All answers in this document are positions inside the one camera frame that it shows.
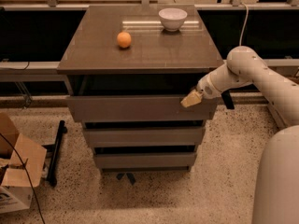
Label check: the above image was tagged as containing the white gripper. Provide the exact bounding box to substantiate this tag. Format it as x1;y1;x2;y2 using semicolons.
180;75;221;107

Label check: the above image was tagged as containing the grey top drawer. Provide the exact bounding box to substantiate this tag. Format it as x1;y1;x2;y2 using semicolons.
66;95;217;122

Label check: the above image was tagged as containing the grey drawer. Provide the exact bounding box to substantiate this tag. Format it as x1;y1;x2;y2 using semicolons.
66;95;217;122
93;153;197;169
83;127;205;147

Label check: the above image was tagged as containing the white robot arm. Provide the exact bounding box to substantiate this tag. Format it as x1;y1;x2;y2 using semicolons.
181;46;299;224

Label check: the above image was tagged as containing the grey middle drawer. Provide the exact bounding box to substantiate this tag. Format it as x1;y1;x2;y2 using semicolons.
83;127;205;147

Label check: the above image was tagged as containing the grey drawer cabinet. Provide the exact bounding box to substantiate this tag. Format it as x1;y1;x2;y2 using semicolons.
58;5;223;172

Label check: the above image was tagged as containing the grey bottom drawer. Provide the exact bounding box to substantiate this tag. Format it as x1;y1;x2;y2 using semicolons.
93;153;197;169

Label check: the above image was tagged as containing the open cardboard box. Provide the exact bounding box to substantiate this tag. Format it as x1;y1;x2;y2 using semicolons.
0;113;47;214

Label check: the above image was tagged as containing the white ceramic bowl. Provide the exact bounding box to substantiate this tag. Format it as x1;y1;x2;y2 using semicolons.
158;7;188;32

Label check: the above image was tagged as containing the orange fruit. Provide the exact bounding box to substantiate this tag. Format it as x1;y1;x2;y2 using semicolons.
117;32;132;49

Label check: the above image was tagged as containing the black metal stand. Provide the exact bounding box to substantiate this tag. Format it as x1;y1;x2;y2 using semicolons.
45;120;67;187

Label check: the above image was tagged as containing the black bracket under rail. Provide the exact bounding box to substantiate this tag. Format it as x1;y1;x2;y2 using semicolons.
221;91;235;110

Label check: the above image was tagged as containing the white hanging cable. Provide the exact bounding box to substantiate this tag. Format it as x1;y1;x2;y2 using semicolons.
238;2;250;47

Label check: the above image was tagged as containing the black floor cable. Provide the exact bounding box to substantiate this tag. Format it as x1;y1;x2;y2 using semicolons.
0;130;47;224

